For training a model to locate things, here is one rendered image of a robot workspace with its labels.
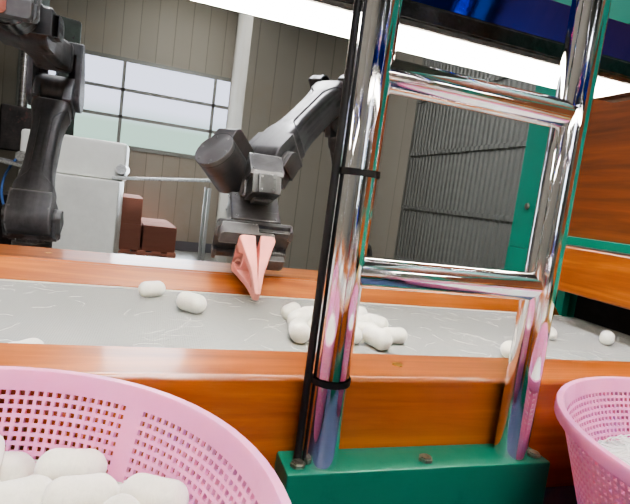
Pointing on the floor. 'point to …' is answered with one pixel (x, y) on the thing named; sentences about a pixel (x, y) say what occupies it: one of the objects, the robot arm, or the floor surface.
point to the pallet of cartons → (144, 231)
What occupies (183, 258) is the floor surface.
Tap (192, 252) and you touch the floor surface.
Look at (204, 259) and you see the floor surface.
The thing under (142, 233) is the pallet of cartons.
